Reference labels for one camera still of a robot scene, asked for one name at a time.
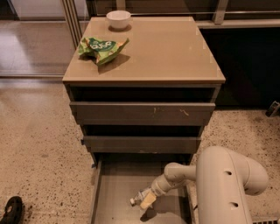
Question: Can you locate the small grey floor object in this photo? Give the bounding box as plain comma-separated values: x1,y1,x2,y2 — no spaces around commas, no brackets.
265,101,280,117

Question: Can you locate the open bottom grey drawer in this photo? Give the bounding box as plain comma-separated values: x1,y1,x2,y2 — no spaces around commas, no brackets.
89,160,195,224

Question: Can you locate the clear plastic bottle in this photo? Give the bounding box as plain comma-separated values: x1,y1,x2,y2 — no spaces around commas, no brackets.
129,188,151,206

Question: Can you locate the grey drawer cabinet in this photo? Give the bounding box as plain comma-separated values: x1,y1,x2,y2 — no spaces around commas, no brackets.
63,17,225,163

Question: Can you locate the green chip bag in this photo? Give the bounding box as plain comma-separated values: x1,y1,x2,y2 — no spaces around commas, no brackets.
78,37,130,66

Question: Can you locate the white ceramic bowl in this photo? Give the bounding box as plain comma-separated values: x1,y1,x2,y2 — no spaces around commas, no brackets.
106,10,131,30

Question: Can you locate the floor vent grille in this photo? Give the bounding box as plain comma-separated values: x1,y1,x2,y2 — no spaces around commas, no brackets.
253,218,280,224

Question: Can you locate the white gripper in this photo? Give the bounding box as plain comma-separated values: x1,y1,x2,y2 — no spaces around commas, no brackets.
140,174,186,209

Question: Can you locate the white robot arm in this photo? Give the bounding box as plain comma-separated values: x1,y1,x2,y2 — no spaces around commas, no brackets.
140,146,269,224

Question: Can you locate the black shoe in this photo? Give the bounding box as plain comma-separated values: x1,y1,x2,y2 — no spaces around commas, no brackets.
0,196,23,224

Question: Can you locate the top grey drawer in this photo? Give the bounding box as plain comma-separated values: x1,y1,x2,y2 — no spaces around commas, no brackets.
70,101,215,126

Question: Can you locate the middle grey drawer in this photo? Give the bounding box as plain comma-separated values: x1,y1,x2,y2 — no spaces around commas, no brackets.
83,136,201,154

